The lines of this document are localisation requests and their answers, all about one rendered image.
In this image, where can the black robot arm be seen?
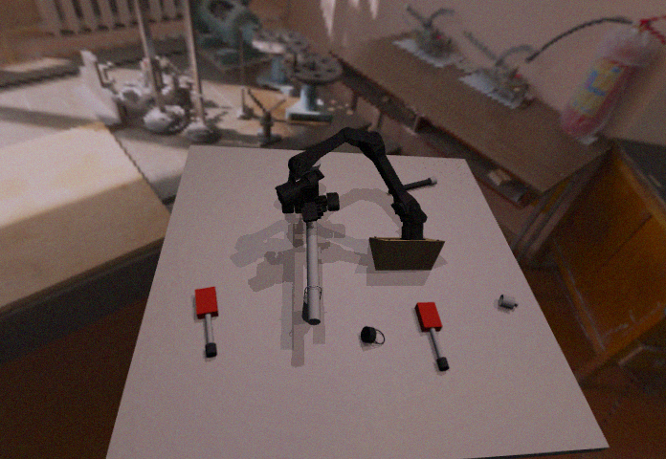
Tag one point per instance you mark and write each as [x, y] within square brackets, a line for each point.
[372, 145]

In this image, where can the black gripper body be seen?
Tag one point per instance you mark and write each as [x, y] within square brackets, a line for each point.
[332, 202]

